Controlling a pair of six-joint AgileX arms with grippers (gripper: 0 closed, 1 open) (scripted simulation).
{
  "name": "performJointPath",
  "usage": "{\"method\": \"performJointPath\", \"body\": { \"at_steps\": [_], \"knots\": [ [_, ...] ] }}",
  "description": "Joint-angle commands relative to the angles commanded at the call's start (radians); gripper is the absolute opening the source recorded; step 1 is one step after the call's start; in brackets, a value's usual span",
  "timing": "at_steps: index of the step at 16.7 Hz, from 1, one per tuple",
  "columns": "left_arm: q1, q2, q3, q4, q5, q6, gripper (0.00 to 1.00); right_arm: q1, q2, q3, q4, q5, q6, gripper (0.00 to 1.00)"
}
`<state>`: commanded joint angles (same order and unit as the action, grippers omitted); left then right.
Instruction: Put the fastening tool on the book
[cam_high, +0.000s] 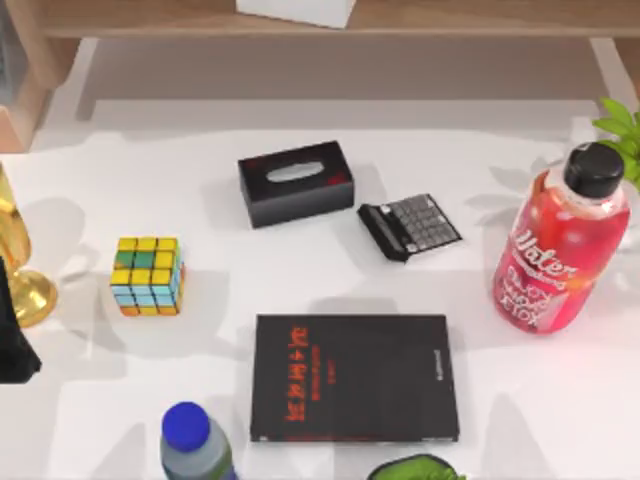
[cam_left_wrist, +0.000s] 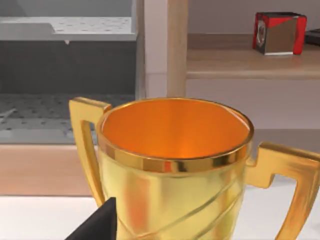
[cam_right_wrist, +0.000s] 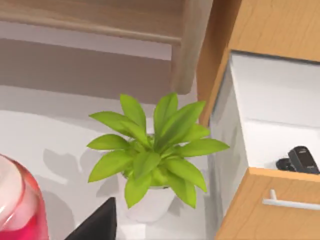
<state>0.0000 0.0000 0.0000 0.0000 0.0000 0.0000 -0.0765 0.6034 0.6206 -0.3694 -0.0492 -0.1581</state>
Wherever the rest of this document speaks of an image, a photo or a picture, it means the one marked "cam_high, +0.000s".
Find black tissue box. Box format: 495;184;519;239
237;140;357;230

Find black calculator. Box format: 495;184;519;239
356;192;464;263

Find black book with red print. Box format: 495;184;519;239
249;313;460;444

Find colourful puzzle cube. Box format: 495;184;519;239
109;235;186;318

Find wooden shelf unit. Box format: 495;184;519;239
0;0;640;154

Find white box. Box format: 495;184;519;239
234;0;357;30

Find red bottle with black cap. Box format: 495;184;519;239
491;141;632;335

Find grey bottle with blue cap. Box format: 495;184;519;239
159;400;239;480

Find green plant in black pot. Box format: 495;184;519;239
365;453;468;480

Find gold trophy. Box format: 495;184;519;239
0;161;59;329

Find green leafy plant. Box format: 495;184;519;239
591;96;640;193

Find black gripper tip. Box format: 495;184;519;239
0;256;43;385

